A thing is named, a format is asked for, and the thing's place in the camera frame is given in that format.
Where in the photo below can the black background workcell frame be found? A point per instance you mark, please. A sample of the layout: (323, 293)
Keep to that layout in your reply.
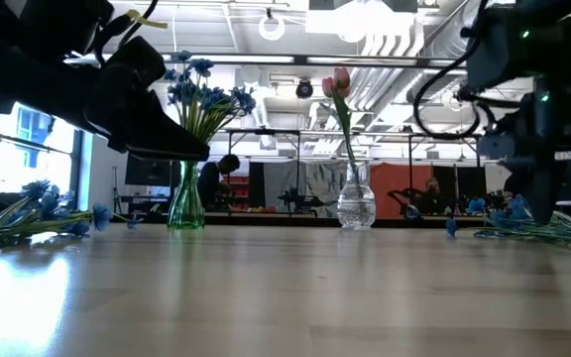
(298, 149)

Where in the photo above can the red storage bins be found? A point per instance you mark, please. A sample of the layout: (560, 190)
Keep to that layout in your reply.
(238, 191)

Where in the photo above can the clear glass vase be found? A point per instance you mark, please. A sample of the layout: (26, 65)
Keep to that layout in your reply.
(356, 205)

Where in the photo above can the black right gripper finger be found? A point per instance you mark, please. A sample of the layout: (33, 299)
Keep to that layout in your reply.
(543, 193)

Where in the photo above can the black computer monitor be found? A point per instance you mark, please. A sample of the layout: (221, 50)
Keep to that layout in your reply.
(147, 171)

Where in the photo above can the black overhead camera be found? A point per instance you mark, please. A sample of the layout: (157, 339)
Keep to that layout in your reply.
(304, 89)

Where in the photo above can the green glass vase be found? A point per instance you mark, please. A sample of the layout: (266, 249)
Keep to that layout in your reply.
(186, 203)

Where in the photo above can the black tripod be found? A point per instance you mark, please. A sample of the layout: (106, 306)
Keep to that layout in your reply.
(116, 191)

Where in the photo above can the blue artificial flower bunch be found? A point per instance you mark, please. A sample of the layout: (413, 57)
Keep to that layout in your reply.
(42, 218)
(201, 104)
(523, 223)

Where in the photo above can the person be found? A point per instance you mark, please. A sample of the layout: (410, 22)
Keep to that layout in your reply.
(211, 183)
(432, 196)

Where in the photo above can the silver ventilation duct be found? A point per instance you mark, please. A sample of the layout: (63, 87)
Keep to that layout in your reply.
(389, 64)

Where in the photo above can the grey leaf-print cloth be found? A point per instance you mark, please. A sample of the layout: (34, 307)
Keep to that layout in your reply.
(315, 181)

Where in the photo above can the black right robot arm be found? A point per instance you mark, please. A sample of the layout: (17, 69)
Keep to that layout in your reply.
(538, 49)

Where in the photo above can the orange partition panel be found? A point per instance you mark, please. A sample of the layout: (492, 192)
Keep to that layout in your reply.
(394, 188)

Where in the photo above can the black background robot arm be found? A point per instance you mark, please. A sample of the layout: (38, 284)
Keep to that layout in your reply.
(300, 201)

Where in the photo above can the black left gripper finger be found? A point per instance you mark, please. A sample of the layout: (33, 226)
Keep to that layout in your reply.
(42, 84)
(137, 109)

